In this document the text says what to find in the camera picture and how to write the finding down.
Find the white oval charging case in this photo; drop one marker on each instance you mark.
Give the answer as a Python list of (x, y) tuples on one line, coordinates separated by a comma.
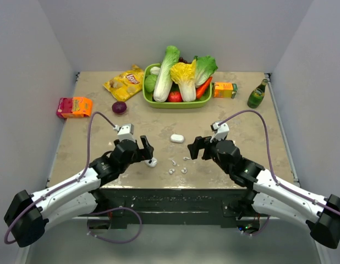
[(176, 138)]

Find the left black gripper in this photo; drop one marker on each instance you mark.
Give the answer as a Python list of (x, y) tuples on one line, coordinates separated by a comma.
[(141, 153)]

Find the yellow napa cabbage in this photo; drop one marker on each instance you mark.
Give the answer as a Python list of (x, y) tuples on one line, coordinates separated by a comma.
[(184, 76)]

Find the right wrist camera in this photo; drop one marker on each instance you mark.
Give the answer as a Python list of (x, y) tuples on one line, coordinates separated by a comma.
[(220, 130)]

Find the green Perrier glass bottle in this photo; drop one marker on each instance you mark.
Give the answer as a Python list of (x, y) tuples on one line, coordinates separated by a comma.
[(257, 95)]

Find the red apple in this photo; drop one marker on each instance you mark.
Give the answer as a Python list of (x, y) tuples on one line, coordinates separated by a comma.
[(174, 97)]

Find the round green cabbage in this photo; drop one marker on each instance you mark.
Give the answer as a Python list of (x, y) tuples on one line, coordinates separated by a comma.
[(150, 83)]

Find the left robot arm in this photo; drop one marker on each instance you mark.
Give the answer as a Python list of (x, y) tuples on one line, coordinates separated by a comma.
[(30, 215)]

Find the purple red onion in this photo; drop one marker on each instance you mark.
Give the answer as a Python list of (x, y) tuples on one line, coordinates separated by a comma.
[(119, 107)]

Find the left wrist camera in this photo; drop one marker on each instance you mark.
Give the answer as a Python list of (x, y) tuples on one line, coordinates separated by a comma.
[(126, 132)]

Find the yellow Lays chips bag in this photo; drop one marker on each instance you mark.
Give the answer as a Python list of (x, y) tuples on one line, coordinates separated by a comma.
[(127, 84)]

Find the green plastic basket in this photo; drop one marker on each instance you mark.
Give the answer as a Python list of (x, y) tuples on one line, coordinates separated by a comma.
[(148, 97)]

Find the white square charging case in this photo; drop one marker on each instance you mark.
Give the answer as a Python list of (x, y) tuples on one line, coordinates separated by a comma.
[(151, 162)]

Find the white garlic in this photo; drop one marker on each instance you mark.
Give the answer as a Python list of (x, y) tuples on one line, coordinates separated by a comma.
[(155, 70)]

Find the orange pink snack box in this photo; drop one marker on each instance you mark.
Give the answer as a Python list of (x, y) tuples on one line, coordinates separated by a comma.
[(74, 107)]

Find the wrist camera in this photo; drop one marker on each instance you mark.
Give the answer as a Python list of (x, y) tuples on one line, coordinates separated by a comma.
[(126, 132), (220, 130)]

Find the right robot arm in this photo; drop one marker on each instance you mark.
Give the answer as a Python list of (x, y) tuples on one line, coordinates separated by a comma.
[(270, 195)]

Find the green leafy cabbage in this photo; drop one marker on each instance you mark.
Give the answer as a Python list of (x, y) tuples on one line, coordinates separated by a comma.
[(205, 67)]

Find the orange carrot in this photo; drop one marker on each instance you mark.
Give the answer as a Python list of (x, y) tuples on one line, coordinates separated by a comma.
[(202, 89)]

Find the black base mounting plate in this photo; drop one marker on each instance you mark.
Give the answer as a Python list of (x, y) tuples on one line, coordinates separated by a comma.
[(227, 208)]

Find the dark red grapes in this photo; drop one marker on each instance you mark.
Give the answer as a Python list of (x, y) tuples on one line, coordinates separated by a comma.
[(181, 59)]

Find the orange juice carton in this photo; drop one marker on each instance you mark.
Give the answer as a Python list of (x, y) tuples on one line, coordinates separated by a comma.
[(224, 90)]

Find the green napa cabbage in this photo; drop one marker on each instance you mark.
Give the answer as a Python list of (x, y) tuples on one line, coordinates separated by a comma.
[(164, 81)]

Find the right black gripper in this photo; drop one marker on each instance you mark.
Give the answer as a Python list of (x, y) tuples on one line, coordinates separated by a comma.
[(200, 143)]

